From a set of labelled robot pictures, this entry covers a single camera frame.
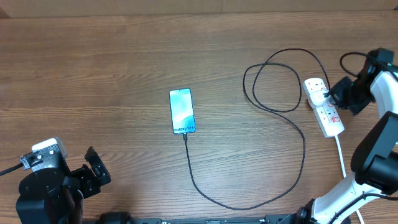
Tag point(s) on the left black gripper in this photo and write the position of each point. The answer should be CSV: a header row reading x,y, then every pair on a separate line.
x,y
91,182

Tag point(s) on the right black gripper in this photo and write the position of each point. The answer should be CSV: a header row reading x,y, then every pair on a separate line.
x,y
337,94

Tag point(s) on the blue Samsung Galaxy smartphone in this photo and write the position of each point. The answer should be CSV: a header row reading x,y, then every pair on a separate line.
x,y
182,113

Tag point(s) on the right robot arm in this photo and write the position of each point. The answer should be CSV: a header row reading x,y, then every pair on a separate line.
x,y
374,162

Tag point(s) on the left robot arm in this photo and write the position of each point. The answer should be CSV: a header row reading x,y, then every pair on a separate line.
x,y
47,194

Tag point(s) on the white charger plug adapter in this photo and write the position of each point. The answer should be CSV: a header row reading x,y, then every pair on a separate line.
x,y
319,98

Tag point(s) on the white power strip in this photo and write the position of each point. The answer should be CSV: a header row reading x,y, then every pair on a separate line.
x,y
327,116

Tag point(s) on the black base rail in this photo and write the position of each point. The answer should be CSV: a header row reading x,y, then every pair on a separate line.
x,y
126,218

